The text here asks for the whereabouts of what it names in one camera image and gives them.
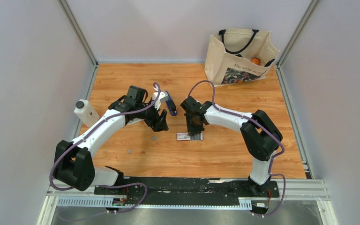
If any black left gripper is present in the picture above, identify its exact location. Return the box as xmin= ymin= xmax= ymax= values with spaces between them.
xmin=136 ymin=98 xmax=169 ymax=133

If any red white staple box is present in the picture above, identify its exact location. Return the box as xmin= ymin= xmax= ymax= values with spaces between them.
xmin=176 ymin=133 xmax=203 ymax=141

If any blue black stapler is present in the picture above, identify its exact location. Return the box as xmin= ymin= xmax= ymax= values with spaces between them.
xmin=165 ymin=90 xmax=177 ymax=116

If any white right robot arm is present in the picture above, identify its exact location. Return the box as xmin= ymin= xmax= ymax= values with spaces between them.
xmin=180 ymin=96 xmax=284 ymax=196

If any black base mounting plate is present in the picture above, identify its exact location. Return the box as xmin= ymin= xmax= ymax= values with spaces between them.
xmin=94 ymin=177 xmax=280 ymax=206

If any white bottle black cap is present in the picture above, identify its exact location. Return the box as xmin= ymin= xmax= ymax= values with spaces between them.
xmin=74 ymin=99 xmax=100 ymax=128

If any beige canvas tote bag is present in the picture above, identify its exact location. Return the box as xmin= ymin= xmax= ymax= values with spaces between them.
xmin=204 ymin=29 xmax=280 ymax=86

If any orange ball in bag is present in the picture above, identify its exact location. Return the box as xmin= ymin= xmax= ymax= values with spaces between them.
xmin=251 ymin=58 xmax=261 ymax=65

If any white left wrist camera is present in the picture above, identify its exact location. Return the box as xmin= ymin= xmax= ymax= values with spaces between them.
xmin=152 ymin=91 xmax=169 ymax=110

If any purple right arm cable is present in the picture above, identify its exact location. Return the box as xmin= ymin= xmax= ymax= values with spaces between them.
xmin=187 ymin=80 xmax=287 ymax=217

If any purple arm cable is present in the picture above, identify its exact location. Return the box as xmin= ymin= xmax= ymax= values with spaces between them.
xmin=49 ymin=82 xmax=162 ymax=215
xmin=187 ymin=80 xmax=287 ymax=217

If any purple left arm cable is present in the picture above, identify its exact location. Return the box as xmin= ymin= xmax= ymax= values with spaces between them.
xmin=49 ymin=82 xmax=162 ymax=215

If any slotted white cable duct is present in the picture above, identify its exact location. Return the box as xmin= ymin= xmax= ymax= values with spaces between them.
xmin=57 ymin=197 xmax=252 ymax=210

